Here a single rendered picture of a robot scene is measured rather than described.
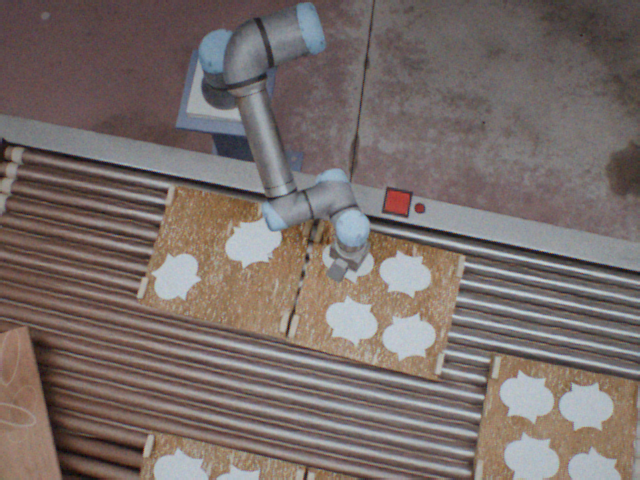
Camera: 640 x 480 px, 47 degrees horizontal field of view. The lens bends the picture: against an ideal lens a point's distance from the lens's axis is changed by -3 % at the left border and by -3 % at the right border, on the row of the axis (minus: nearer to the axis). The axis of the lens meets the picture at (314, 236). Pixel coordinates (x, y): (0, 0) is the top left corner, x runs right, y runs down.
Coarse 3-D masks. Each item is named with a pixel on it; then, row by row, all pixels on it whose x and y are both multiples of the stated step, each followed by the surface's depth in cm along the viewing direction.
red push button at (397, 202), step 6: (390, 192) 209; (396, 192) 209; (402, 192) 209; (390, 198) 208; (396, 198) 208; (402, 198) 208; (408, 198) 208; (390, 204) 208; (396, 204) 208; (402, 204) 208; (390, 210) 207; (396, 210) 207; (402, 210) 207
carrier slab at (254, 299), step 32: (192, 192) 208; (160, 224) 205; (192, 224) 205; (224, 224) 205; (160, 256) 203; (224, 256) 203; (288, 256) 203; (192, 288) 200; (224, 288) 200; (256, 288) 200; (288, 288) 200; (224, 320) 198; (256, 320) 198
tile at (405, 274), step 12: (384, 264) 201; (396, 264) 201; (408, 264) 201; (420, 264) 201; (384, 276) 200; (396, 276) 200; (408, 276) 200; (420, 276) 200; (396, 288) 199; (408, 288) 199; (420, 288) 199
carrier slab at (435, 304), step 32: (320, 256) 203; (384, 256) 203; (416, 256) 203; (448, 256) 203; (320, 288) 200; (352, 288) 200; (384, 288) 200; (448, 288) 200; (320, 320) 198; (384, 320) 198; (448, 320) 198; (352, 352) 195; (384, 352) 195
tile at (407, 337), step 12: (396, 324) 196; (408, 324) 196; (420, 324) 196; (384, 336) 196; (396, 336) 195; (408, 336) 195; (420, 336) 195; (432, 336) 195; (396, 348) 195; (408, 348) 195; (420, 348) 195
